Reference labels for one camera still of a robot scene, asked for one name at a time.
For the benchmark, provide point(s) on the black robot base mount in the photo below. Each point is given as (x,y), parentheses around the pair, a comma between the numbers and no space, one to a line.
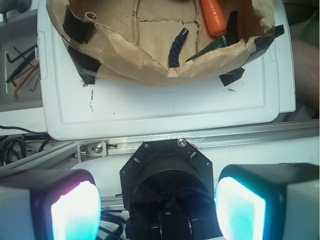
(168,189)

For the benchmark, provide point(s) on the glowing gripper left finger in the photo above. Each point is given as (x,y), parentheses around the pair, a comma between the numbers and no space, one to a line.
(49,204)

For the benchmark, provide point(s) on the brown paper bag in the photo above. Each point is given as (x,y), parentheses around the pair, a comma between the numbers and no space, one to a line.
(148,41)

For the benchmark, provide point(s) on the white plastic tray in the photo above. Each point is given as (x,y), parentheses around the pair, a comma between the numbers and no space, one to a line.
(108,108)

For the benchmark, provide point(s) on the aluminium extrusion rail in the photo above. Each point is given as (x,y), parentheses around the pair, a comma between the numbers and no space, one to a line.
(271,143)

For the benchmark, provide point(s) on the dark green toy pepper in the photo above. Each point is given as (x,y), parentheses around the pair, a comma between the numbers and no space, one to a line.
(220,42)

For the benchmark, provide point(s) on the set of hex keys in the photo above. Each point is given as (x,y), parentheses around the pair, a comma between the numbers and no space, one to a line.
(26,67)

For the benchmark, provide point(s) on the orange toy carrot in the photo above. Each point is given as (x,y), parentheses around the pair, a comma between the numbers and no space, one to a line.
(214,17)

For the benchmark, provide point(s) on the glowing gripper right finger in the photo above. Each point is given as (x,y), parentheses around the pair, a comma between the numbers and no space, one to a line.
(279,201)

